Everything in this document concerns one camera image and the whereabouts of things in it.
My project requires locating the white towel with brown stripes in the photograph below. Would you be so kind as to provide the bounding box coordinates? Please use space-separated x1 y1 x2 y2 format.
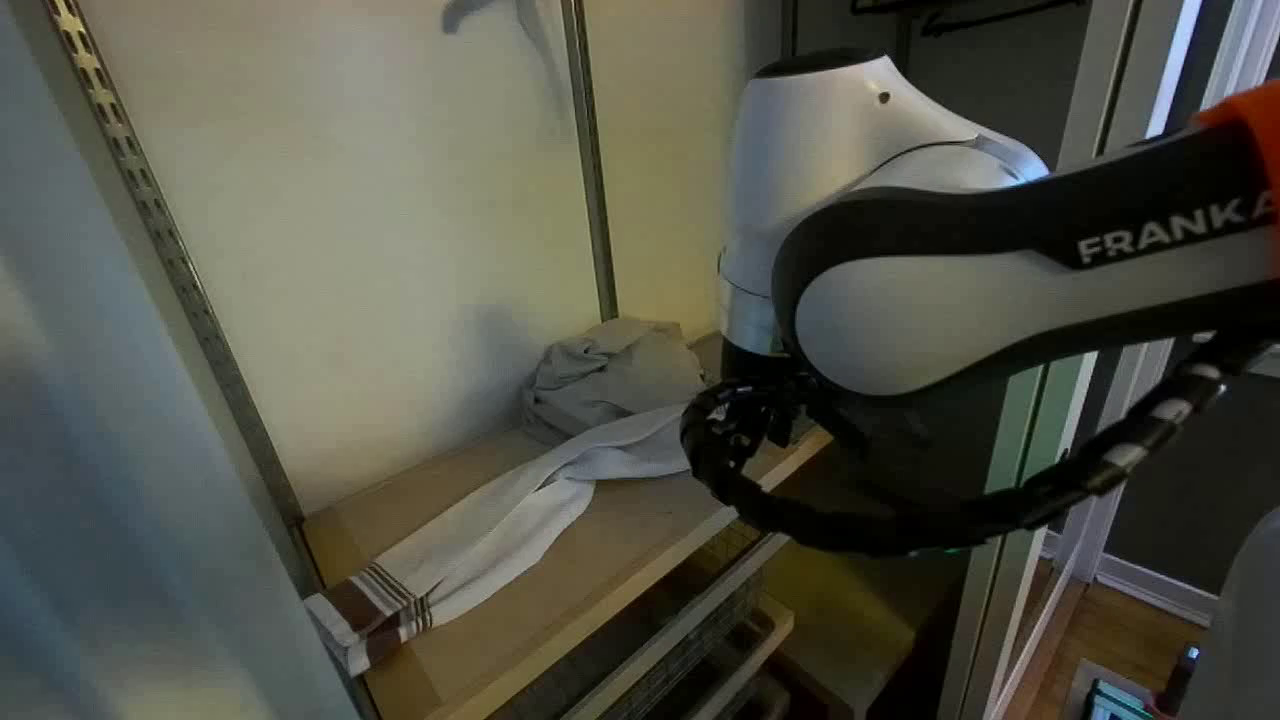
299 398 700 678

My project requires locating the wooden shelf board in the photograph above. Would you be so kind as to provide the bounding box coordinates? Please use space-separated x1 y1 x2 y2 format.
298 333 841 720

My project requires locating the black corrugated cable conduit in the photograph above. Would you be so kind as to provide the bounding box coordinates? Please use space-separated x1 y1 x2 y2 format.
676 333 1280 559

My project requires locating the thin vertical metal rail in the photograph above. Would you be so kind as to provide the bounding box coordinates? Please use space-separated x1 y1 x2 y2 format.
556 0 625 322

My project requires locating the long pull-out drawer frame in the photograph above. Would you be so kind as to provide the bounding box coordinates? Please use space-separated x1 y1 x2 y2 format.
556 530 793 720

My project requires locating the gray wall hook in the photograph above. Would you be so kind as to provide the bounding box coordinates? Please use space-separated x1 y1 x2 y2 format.
436 0 565 62

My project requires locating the short pull-out drawer frame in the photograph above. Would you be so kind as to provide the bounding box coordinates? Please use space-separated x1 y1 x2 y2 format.
686 598 800 720

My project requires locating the white door frame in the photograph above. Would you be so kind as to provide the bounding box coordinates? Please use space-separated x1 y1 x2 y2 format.
936 0 1280 720

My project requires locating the small teal object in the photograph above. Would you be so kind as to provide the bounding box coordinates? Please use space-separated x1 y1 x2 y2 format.
1085 672 1161 720

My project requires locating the gray upholstered seat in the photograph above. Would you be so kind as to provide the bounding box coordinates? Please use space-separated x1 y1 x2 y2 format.
1175 505 1280 720

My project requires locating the perforated metal shelf rail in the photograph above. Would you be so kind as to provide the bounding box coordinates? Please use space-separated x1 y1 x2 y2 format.
45 0 384 720

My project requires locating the dark red object on floor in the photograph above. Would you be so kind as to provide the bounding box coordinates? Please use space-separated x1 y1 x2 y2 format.
1155 643 1210 720

